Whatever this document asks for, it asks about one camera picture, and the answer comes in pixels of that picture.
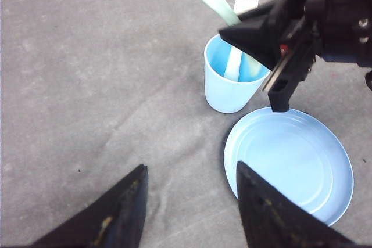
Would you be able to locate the light blue plastic cup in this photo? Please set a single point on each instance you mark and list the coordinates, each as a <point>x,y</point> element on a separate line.
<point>222,94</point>

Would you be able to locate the blue plastic plate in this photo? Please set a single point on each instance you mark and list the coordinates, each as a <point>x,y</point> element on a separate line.
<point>298,155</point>

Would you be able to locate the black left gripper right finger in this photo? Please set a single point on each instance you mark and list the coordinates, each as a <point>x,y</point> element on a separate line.
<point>270,219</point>

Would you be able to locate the grey table mat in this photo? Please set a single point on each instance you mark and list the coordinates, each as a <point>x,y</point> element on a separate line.
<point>92,88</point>

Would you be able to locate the white plastic fork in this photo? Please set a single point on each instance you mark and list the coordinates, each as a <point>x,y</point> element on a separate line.
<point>244,1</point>

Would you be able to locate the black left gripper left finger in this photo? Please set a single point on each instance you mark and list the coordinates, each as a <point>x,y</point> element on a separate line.
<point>116,219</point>

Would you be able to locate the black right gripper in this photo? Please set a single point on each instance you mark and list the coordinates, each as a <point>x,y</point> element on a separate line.
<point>287,35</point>

